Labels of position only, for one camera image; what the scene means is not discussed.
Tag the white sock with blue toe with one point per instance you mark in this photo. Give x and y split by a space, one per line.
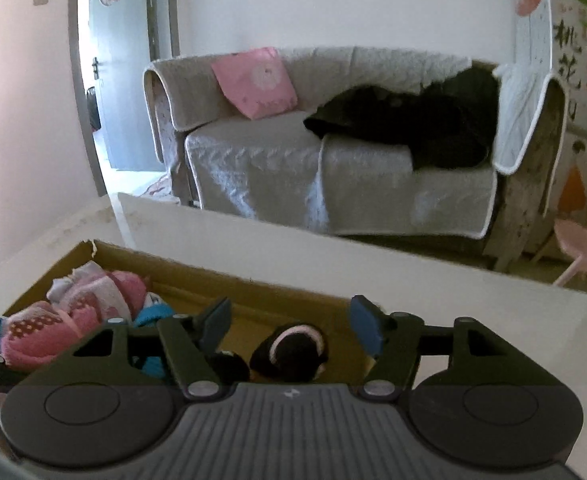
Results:
153 312

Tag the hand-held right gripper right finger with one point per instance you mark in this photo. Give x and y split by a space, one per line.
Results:
368 326

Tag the shallow cardboard box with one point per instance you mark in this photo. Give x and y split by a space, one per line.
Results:
198 287

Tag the refrigerator with floral cover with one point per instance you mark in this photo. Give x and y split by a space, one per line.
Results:
583 60

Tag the white quilted armrest cover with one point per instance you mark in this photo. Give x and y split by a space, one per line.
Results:
518 120

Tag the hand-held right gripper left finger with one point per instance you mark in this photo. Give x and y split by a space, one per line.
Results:
218 324

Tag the black cloth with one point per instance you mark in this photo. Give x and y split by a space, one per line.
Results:
398 120

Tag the black sock with pink cuff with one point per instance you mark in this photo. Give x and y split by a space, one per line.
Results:
293 352

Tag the pink polka dot sock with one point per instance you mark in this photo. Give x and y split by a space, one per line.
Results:
38 332

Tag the grey door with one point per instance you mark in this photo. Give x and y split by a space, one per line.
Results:
123 85

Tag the grey covered sofa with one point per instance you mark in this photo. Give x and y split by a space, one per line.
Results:
253 175

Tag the black sock roll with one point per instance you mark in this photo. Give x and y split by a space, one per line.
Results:
231 366

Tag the pink chair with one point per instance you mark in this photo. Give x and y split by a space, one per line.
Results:
583 240

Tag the patterned floor mat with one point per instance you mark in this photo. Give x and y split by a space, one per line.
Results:
161 190

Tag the pink pillow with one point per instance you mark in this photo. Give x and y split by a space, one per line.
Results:
253 82

